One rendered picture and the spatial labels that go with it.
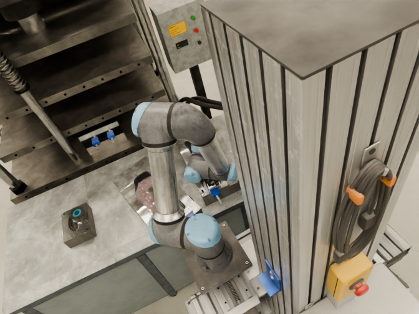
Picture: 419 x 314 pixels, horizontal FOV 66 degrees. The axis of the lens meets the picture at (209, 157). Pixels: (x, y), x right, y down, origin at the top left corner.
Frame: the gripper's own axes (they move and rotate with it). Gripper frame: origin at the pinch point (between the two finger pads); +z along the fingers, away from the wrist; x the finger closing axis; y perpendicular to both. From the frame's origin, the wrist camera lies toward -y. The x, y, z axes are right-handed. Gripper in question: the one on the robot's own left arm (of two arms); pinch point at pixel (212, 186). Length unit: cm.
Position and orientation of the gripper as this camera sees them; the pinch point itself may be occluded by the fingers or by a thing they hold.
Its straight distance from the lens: 167.0
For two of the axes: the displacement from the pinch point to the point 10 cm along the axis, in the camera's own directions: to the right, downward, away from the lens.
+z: 2.0, 6.5, 7.4
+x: 9.0, -4.1, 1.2
